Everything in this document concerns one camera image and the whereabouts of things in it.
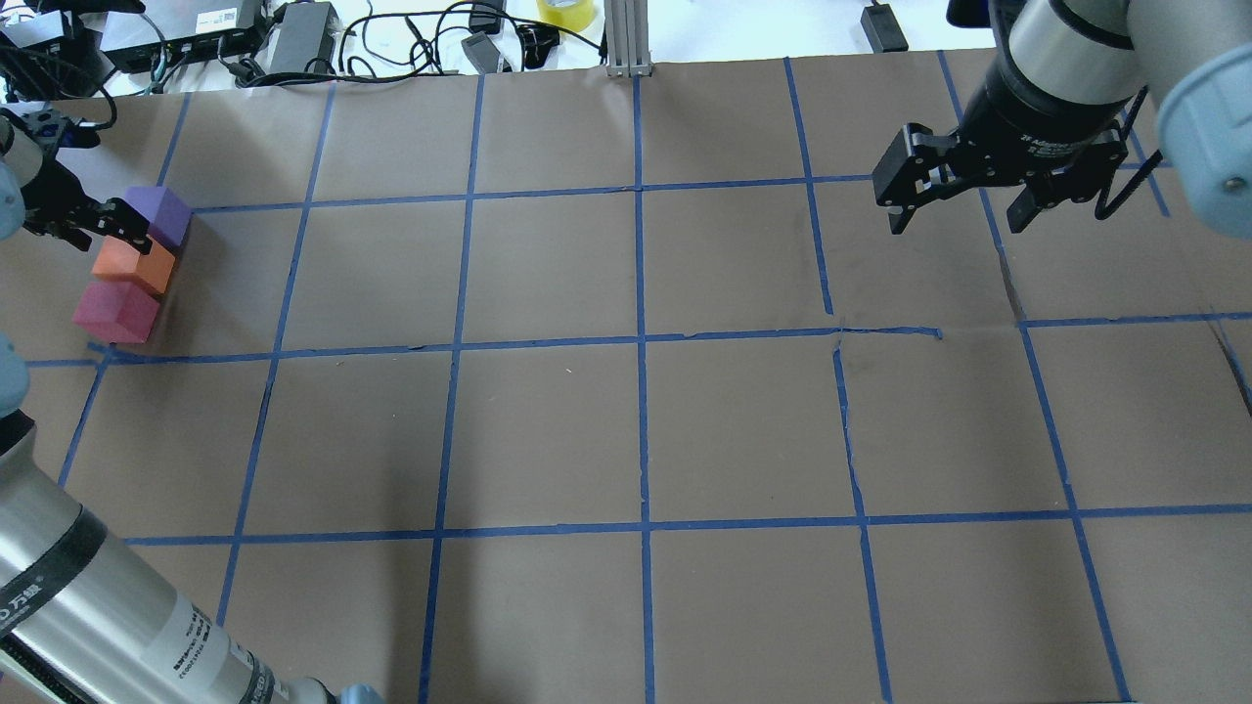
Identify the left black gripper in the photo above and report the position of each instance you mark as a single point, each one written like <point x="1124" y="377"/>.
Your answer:
<point x="51" y="198"/>

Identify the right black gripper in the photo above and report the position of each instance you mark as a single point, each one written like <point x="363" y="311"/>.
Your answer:
<point x="1027" y="122"/>

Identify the orange foam cube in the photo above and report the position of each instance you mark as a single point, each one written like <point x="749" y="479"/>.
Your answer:
<point x="120" y="263"/>

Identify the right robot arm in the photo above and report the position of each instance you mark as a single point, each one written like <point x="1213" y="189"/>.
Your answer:
<point x="1082" y="101"/>

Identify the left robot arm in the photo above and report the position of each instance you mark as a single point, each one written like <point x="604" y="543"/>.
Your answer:
<point x="85" y="618"/>

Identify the purple foam cube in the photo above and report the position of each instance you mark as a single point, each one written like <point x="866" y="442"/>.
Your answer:
<point x="168" y="216"/>

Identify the red foam cube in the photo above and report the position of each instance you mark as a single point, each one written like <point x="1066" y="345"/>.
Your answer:
<point x="116" y="312"/>

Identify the small black adapter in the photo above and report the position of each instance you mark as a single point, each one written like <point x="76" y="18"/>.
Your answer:
<point x="882" y="29"/>

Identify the black power adapter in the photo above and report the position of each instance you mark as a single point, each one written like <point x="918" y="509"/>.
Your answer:
<point x="305" y="38"/>

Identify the yellow tape roll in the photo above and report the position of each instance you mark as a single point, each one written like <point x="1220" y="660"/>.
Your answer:
<point x="572" y="15"/>

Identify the aluminium frame post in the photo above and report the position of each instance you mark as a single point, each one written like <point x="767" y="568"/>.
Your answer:
<point x="628" y="53"/>

